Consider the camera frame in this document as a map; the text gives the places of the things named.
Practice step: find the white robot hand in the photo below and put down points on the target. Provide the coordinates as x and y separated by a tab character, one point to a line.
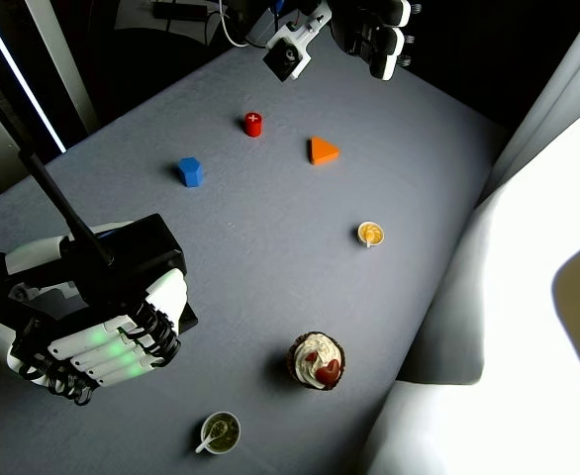
364	29
102	353

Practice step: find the white post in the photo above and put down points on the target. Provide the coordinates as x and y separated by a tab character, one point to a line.
65	64

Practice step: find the blue hexagon block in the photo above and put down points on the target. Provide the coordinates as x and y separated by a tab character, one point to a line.
191	172

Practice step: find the black wrist camera white bracket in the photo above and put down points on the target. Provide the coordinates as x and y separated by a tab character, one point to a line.
285	57

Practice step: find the white paper sheet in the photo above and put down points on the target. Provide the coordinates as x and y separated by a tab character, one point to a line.
136	22

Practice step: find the white curtain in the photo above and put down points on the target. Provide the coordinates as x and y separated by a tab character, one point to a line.
517	297

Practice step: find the grey table cloth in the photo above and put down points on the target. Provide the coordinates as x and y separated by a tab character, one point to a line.
270	277

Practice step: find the bowl of green soup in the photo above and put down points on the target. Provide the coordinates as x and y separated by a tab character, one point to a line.
222	433

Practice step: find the small cup with orange drink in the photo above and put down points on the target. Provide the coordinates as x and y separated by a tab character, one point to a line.
370	233

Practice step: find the white light strip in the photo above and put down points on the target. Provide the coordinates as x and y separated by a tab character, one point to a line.
20	76

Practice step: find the red cylinder block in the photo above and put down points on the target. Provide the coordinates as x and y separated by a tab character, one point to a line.
253	123

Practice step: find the black power box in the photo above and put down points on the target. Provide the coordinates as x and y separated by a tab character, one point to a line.
178	10

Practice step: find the orange triangle block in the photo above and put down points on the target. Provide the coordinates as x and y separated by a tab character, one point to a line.
322	151

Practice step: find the toy cupcake with cream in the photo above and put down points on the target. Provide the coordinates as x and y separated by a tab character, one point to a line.
317	361

